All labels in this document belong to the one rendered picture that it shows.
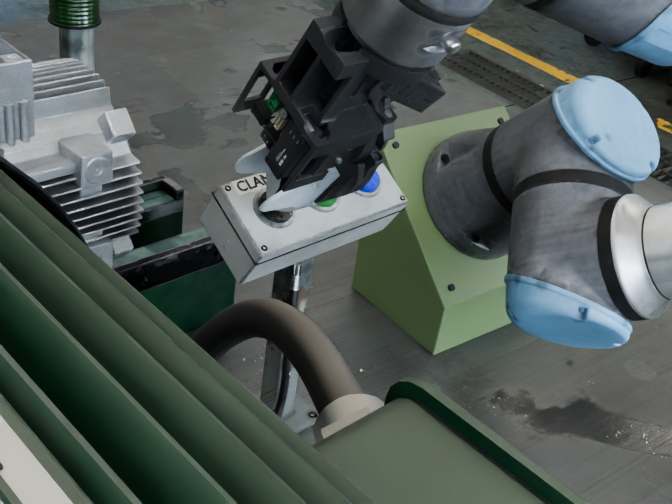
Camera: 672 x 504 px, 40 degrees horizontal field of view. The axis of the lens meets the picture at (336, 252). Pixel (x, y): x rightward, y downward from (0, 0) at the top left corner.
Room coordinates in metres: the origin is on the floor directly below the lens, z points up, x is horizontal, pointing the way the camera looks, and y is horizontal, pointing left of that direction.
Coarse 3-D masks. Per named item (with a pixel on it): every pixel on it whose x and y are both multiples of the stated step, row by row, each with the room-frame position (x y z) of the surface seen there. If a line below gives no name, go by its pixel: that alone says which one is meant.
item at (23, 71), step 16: (0, 48) 0.72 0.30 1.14; (0, 64) 0.67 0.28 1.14; (16, 64) 0.68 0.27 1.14; (0, 80) 0.67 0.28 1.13; (16, 80) 0.68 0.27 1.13; (32, 80) 0.69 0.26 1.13; (0, 96) 0.67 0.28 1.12; (16, 96) 0.68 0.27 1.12; (32, 96) 0.69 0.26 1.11; (0, 112) 0.67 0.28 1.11; (16, 112) 0.68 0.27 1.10; (32, 112) 0.69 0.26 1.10; (0, 128) 0.67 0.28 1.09; (16, 128) 0.68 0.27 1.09; (32, 128) 0.69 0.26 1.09; (0, 144) 0.67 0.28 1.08
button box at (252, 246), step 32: (224, 192) 0.64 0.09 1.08; (256, 192) 0.66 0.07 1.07; (384, 192) 0.73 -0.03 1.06; (224, 224) 0.64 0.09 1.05; (256, 224) 0.63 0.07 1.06; (288, 224) 0.64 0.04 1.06; (320, 224) 0.66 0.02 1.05; (352, 224) 0.68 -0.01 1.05; (384, 224) 0.74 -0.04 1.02; (224, 256) 0.64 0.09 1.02; (256, 256) 0.61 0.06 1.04; (288, 256) 0.64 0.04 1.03
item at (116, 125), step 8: (104, 112) 0.73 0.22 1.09; (112, 112) 0.73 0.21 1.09; (120, 112) 0.74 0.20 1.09; (104, 120) 0.73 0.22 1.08; (112, 120) 0.73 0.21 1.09; (120, 120) 0.73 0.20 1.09; (128, 120) 0.73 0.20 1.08; (104, 128) 0.73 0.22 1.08; (112, 128) 0.72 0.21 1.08; (120, 128) 0.72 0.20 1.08; (128, 128) 0.73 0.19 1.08; (104, 136) 0.73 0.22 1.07; (112, 136) 0.72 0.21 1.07; (120, 136) 0.72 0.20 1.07; (128, 136) 0.73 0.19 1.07; (120, 240) 0.73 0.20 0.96; (128, 240) 0.73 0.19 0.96; (120, 248) 0.72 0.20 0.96; (128, 248) 0.73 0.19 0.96; (120, 256) 0.74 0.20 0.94
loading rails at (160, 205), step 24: (144, 192) 0.90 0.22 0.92; (168, 192) 0.91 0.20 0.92; (144, 216) 0.86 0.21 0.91; (168, 216) 0.89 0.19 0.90; (144, 240) 0.86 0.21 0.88; (168, 240) 0.81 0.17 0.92; (192, 240) 0.82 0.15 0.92; (120, 264) 0.75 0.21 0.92; (144, 264) 0.75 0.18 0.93; (168, 264) 0.77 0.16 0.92; (192, 264) 0.79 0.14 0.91; (216, 264) 0.81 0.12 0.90; (144, 288) 0.75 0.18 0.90; (168, 288) 0.77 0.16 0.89; (192, 288) 0.79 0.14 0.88; (216, 288) 0.81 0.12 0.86; (168, 312) 0.77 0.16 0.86; (192, 312) 0.79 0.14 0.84; (216, 312) 0.82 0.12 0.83
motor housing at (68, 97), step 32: (32, 64) 0.78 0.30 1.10; (64, 64) 0.78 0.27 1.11; (64, 96) 0.73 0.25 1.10; (96, 96) 0.75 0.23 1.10; (64, 128) 0.71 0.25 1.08; (96, 128) 0.73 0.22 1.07; (32, 160) 0.67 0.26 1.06; (64, 160) 0.68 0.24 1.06; (128, 160) 0.72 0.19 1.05; (64, 192) 0.67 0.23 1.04; (96, 192) 0.69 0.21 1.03; (128, 192) 0.71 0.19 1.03; (96, 224) 0.68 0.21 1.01; (128, 224) 0.72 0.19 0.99
